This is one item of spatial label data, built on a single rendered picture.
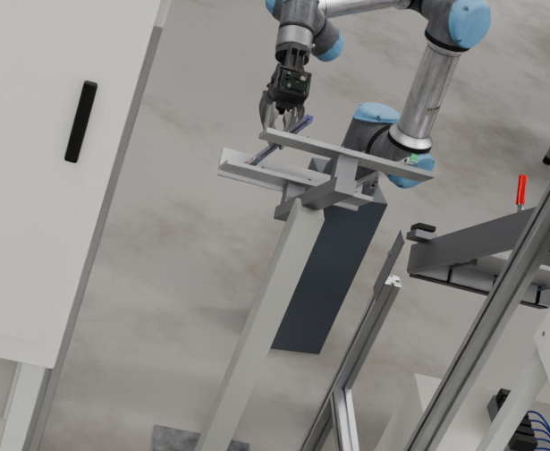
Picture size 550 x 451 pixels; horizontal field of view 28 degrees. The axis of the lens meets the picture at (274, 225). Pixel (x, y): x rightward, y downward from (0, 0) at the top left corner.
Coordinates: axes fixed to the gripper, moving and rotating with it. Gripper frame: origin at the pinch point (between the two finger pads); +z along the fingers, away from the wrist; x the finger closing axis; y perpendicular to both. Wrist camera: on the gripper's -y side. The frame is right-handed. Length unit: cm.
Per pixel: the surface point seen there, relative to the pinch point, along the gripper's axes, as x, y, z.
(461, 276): 52, -20, 11
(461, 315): 99, -128, -15
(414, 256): 38.8, -17.5, 10.1
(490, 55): 165, -272, -205
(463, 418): 47, -3, 47
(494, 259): 51, -3, 12
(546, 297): 73, -20, 11
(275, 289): 9.4, -21.0, 23.6
